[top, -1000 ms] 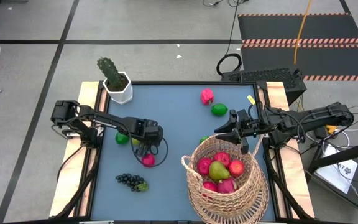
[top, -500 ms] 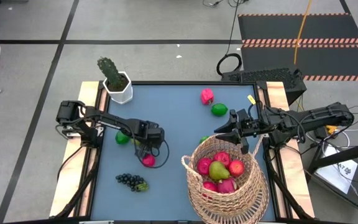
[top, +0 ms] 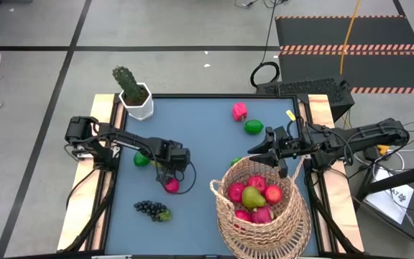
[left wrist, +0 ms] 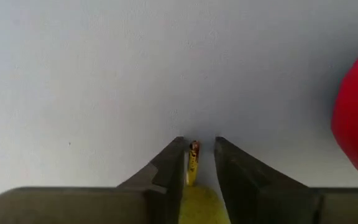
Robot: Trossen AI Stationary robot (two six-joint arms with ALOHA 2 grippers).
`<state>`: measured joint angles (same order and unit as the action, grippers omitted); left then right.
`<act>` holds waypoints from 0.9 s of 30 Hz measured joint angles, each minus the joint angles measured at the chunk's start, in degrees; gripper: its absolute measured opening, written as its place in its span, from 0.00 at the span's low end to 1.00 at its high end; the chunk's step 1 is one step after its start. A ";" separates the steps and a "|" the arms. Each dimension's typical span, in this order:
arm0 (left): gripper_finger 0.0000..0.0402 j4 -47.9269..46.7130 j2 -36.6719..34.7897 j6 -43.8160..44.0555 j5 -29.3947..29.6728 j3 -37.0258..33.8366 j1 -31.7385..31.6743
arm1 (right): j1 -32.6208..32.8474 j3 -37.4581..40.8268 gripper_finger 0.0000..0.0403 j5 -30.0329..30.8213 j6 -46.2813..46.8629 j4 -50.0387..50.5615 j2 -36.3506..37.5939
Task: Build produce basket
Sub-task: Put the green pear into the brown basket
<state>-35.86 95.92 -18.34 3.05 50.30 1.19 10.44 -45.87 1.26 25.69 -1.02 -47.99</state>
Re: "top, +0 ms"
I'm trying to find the glossy red apple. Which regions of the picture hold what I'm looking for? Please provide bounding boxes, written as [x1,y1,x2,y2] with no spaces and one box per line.
[234,209,252,222]

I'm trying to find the red round fruit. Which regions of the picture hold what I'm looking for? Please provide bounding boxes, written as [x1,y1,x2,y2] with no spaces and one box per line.
[227,181,247,204]

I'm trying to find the tangled black cables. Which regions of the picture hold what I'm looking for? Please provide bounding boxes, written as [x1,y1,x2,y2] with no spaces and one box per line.
[234,0,289,10]

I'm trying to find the dark grape bunch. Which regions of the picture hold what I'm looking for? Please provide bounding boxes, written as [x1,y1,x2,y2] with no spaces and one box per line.
[133,200,174,223]

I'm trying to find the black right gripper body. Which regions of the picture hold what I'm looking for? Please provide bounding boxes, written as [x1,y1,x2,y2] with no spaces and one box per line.
[274,124,321,161]

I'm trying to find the white hexagonal plant pot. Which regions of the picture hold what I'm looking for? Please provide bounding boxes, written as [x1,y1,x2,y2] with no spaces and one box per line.
[119,81,155,122]

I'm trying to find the pink dragon fruit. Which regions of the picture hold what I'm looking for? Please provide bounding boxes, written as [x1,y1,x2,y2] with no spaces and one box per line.
[250,204,276,224]

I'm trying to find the red bell pepper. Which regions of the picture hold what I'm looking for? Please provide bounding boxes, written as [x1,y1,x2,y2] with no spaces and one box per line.
[231,101,249,122]

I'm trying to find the black coiled cable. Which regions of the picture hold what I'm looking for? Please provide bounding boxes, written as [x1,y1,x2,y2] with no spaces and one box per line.
[249,0,282,89]

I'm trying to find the black hazard-striped floor mat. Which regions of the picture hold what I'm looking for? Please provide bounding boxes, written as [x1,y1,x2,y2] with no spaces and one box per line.
[274,14,414,95]

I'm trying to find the woven straw basket with handles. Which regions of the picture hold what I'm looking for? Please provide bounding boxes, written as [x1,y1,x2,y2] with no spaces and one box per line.
[208,138,308,249]

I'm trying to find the white paper sheet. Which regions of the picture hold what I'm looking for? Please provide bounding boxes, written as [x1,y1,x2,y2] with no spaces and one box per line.
[364,167,414,226]

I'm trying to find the black stand beam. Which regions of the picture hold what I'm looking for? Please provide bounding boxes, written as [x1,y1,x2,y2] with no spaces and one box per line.
[356,161,414,202]

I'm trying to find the yellow cable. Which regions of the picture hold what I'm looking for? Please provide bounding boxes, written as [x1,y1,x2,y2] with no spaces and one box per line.
[339,0,362,75]

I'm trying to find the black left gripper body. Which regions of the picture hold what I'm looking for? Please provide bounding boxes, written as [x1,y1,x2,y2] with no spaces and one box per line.
[152,138,192,173]

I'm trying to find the wooden side board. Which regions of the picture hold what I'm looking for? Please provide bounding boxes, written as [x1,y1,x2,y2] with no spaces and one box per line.
[56,94,125,252]
[307,94,365,253]

